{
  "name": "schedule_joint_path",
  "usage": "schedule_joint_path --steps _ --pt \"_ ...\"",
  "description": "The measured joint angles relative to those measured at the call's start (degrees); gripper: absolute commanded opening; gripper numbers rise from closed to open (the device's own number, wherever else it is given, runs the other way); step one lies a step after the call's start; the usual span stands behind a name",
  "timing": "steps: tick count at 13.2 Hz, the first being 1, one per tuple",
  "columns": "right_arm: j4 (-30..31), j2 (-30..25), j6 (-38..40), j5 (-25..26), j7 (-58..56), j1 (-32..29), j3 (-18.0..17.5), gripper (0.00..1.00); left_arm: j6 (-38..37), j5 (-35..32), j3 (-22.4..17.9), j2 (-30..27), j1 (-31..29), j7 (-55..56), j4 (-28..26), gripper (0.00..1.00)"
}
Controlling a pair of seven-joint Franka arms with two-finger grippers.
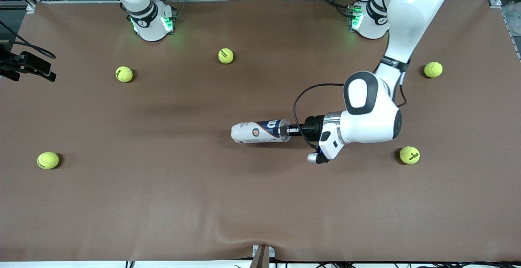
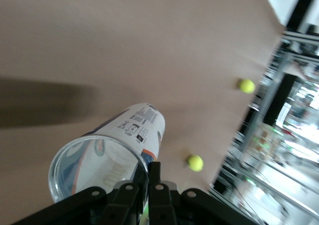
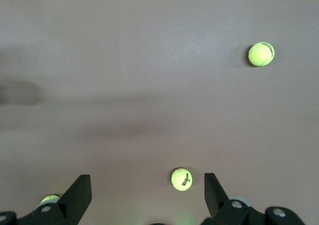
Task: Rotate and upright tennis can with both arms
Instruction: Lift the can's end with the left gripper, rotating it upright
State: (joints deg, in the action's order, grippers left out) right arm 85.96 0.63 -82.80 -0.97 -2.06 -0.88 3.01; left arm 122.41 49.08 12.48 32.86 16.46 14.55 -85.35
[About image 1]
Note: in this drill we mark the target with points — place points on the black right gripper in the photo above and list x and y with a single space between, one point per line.
25 62

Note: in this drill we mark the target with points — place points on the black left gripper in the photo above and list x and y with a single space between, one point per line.
314 127

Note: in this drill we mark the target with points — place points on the metal table edge bracket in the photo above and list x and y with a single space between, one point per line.
262 256

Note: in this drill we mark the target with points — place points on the yellow tennis ball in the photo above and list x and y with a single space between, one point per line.
48 160
409 155
124 74
433 69
226 55

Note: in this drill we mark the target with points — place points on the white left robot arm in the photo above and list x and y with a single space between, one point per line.
370 123

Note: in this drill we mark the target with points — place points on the brown table cover mat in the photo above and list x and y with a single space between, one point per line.
260 203

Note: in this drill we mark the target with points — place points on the white plastic bag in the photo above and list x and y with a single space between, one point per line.
513 18

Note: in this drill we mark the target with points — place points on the white blue tennis ball can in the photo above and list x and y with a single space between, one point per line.
256 131

